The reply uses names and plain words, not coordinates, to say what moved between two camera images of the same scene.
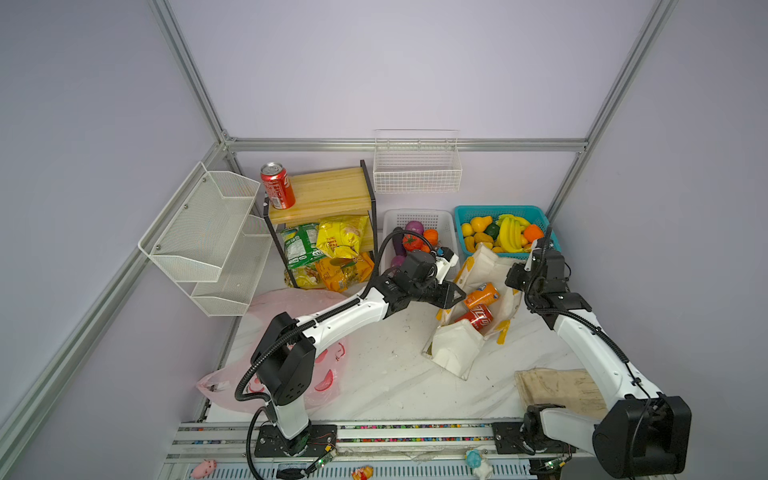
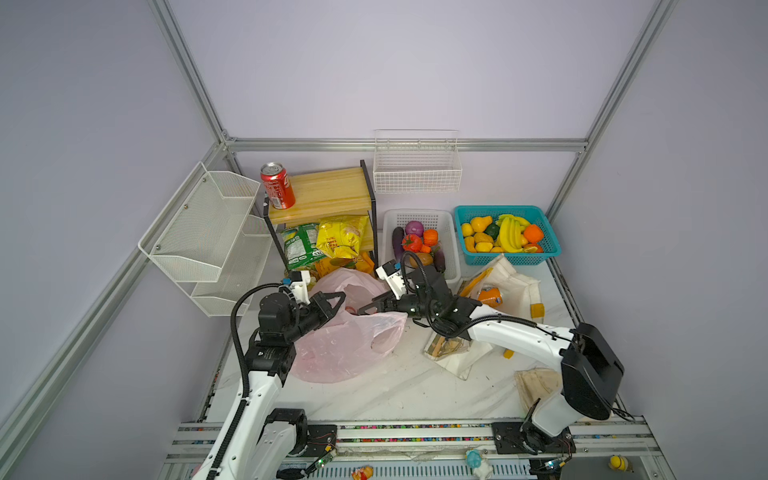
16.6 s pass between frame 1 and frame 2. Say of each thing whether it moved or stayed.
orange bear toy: stayed
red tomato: stayed
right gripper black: moved
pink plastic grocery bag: moved
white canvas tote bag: moved
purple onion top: stayed
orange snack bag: stayed
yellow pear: stayed
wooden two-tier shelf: stayed
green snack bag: stayed
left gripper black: moved
